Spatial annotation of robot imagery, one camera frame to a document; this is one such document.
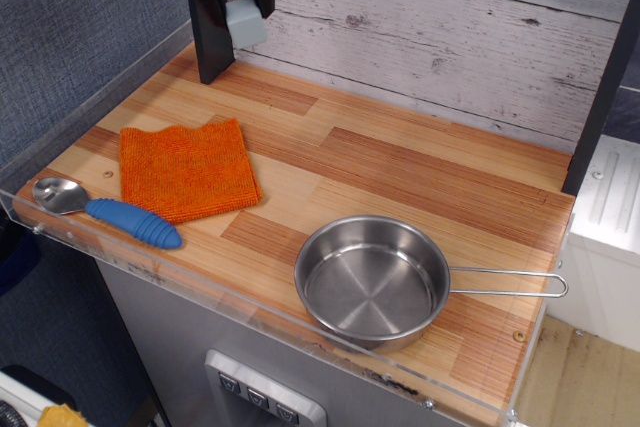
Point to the white metal side cabinet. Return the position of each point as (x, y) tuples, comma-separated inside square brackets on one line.
[(600, 253)]

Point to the pale blue-grey cup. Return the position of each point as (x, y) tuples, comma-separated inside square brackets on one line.
[(245, 23)]

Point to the clear acrylic guard rail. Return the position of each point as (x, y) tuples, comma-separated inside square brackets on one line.
[(492, 204)]

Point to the orange woven cloth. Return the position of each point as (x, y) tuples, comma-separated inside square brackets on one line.
[(185, 174)]

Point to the stainless steel pan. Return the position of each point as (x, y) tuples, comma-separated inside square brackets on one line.
[(375, 283)]

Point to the silver dispenser button panel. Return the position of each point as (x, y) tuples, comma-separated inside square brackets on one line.
[(262, 392)]

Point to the metal spoon with blue handle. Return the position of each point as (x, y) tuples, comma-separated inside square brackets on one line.
[(63, 196)]

